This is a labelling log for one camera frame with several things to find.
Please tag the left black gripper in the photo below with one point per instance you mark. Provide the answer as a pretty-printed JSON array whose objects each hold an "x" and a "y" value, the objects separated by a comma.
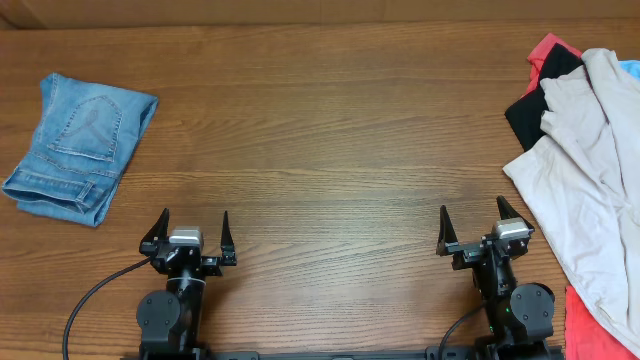
[{"x": 214, "y": 265}]

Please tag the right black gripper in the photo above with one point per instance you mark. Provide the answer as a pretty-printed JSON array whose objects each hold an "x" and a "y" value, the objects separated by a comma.
[{"x": 470, "y": 252}]

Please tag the beige cotton shorts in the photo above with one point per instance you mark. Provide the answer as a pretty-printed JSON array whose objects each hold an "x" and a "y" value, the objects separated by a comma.
[{"x": 590, "y": 175}]

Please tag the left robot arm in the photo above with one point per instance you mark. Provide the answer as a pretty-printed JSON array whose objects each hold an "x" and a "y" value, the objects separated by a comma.
[{"x": 170, "y": 319}]

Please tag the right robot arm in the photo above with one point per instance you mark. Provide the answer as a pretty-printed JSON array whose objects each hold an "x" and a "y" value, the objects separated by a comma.
[{"x": 520, "y": 316}]

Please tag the black garment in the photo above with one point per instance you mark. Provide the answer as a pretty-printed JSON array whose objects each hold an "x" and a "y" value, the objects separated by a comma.
[{"x": 524, "y": 116}]

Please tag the folded blue denim jeans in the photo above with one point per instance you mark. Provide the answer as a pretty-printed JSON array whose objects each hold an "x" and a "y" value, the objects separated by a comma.
[{"x": 86, "y": 137}]

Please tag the red garment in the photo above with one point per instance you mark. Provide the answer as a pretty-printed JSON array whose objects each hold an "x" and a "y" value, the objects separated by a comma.
[{"x": 585, "y": 335}]

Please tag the light blue garment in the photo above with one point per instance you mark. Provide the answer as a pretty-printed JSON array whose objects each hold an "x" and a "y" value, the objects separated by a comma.
[{"x": 632, "y": 67}]

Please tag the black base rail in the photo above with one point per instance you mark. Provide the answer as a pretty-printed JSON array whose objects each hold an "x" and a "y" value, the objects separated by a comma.
[{"x": 430, "y": 353}]

